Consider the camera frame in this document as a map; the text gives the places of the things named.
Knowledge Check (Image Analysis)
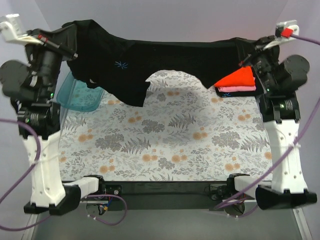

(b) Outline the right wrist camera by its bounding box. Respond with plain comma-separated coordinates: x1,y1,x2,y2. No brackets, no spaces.
263,20,300,50

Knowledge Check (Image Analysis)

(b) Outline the teal transparent plastic bin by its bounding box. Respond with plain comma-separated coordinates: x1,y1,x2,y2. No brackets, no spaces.
56,72,105,112

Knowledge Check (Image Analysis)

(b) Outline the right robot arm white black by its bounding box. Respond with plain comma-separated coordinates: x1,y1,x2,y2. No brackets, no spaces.
226,29,318,210

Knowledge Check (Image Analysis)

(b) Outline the purple cable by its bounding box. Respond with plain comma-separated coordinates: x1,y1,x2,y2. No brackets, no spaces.
0,117,58,231
214,32,320,218

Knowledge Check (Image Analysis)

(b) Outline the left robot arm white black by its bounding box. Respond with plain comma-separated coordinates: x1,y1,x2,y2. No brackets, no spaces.
0,25,107,216

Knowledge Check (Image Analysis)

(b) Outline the pink folded t-shirt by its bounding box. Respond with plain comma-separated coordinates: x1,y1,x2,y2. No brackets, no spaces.
217,86,257,93

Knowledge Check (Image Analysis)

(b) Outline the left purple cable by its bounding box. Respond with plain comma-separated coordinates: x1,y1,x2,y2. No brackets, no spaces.
0,117,58,231

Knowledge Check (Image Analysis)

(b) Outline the orange folded t-shirt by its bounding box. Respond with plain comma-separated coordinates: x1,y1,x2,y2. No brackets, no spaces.
214,66,256,88

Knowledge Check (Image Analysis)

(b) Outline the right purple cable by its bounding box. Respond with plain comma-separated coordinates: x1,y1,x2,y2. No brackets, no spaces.
214,32,320,218

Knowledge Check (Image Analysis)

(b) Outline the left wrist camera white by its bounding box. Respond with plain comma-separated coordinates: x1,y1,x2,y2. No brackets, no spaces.
0,13,43,46

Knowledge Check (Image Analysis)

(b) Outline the floral patterned table mat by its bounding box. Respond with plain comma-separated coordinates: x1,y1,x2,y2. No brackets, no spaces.
59,71,272,181

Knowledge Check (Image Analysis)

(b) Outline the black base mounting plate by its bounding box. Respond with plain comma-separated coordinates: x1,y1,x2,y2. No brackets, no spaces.
102,181,236,210

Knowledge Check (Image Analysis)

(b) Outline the black folded t-shirt with logo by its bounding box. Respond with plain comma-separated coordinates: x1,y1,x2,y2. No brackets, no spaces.
216,89,263,98

